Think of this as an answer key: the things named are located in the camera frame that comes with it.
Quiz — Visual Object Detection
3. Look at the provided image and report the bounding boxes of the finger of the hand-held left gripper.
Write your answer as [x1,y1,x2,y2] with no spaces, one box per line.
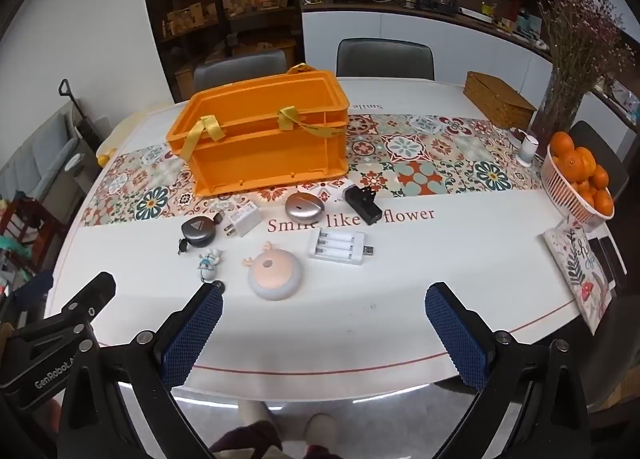
[60,271,117,330]

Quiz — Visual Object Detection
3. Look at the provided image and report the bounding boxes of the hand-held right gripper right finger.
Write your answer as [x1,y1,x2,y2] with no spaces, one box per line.
[424,282,596,459]

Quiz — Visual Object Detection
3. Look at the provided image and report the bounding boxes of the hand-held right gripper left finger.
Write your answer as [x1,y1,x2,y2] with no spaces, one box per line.
[57,283,226,459]

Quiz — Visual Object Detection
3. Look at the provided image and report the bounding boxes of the silver oval case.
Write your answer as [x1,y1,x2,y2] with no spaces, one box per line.
[285,190,327,227]

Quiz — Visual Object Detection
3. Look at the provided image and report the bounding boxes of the orange plastic crate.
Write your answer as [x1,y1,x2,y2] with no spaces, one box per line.
[166,63,349,198]

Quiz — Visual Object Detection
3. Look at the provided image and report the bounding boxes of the white floral-band tablecloth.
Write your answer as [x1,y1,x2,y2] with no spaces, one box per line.
[45,76,626,395]

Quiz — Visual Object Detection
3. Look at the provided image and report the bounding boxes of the pink round deer lamp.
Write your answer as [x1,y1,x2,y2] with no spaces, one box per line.
[242,240,304,301]

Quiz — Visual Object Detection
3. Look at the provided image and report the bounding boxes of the person's beige slipper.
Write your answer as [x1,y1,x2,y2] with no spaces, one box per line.
[239,400,275,432]
[304,413,338,447]

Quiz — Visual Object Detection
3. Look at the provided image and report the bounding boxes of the person's maroon trouser leg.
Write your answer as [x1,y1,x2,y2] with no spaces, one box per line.
[210,421,301,459]

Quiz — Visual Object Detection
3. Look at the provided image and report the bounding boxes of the floral printed cushion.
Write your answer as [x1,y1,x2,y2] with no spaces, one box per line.
[543,226,618,335]

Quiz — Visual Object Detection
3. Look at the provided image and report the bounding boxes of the white battery charger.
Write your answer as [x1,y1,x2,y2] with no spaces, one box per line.
[307,228,376,266]

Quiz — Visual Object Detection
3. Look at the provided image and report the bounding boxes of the grey sofa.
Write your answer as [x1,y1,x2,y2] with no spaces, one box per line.
[0,109,86,202]

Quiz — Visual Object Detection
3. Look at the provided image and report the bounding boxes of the pale yellow cushion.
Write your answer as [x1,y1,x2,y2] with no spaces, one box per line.
[96,102,173,167]

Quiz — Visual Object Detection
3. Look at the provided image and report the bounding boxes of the black power adapter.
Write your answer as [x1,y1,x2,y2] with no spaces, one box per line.
[344,184,383,226]

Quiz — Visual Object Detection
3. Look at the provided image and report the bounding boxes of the dark brown chair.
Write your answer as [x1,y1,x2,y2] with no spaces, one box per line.
[587,309,640,432]
[570,120,631,200]

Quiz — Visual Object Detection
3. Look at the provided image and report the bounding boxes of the black hand trolley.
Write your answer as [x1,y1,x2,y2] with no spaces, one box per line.
[59,79,103,167]

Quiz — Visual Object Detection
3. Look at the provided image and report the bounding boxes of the pink fruit basket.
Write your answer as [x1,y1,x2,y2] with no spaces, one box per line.
[542,144,615,232]

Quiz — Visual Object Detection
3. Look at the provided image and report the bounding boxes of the small white jar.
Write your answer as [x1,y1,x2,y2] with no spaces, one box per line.
[517,135,541,166]

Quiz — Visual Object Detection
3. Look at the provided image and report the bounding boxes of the pile of oranges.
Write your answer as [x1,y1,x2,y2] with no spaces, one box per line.
[550,132,615,217]

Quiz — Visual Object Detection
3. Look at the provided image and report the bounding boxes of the wicker basket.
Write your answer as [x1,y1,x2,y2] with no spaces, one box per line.
[463,71,537,131]

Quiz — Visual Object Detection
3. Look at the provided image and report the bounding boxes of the glass vase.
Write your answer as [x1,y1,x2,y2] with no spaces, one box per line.
[530,73,586,146]

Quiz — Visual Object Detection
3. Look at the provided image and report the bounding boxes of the dark grey chair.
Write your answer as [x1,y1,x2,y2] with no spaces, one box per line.
[336,38,435,81]

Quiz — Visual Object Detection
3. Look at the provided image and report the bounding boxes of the dried purple flowers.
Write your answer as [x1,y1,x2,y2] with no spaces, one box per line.
[537,0,637,107]

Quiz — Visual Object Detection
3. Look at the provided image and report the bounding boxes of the small figurine keychain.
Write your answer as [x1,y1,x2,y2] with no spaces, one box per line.
[197,248,226,295]

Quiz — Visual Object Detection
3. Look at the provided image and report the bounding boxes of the grey round cable reel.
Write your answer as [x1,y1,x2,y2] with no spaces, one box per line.
[177,212,224,256]

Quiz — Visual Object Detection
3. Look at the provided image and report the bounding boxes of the white wall plug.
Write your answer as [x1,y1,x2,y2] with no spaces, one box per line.
[223,204,264,238]

